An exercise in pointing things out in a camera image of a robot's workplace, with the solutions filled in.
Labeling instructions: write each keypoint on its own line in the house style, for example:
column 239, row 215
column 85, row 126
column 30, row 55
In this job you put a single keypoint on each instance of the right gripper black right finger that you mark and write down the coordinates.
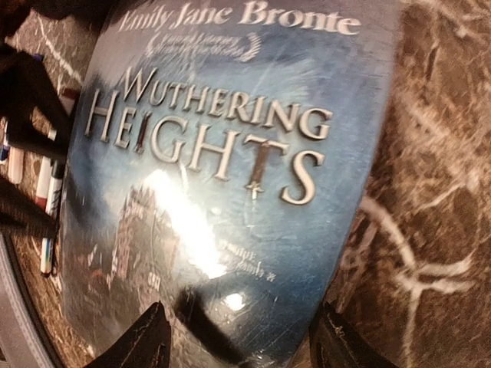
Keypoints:
column 334, row 343

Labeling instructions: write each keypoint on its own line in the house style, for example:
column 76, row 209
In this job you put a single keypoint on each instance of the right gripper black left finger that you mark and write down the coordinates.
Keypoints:
column 146, row 343

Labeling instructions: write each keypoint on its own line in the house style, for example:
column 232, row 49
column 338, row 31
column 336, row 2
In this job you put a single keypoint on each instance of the Wuthering Heights blue book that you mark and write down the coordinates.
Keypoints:
column 219, row 153

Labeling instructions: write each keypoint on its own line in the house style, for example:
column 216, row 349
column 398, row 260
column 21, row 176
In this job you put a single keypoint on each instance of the white marker black cap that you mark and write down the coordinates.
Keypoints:
column 52, row 209

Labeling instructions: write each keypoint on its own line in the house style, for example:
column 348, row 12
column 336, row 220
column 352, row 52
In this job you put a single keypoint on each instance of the white marker red cap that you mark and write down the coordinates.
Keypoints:
column 68, row 99

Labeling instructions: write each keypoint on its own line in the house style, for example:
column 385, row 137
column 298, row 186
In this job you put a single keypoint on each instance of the pale peach highlighter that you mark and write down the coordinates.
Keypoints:
column 15, row 165

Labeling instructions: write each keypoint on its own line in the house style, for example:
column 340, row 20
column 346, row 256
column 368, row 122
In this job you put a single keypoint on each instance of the black curved front rail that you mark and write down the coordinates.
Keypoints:
column 24, row 340

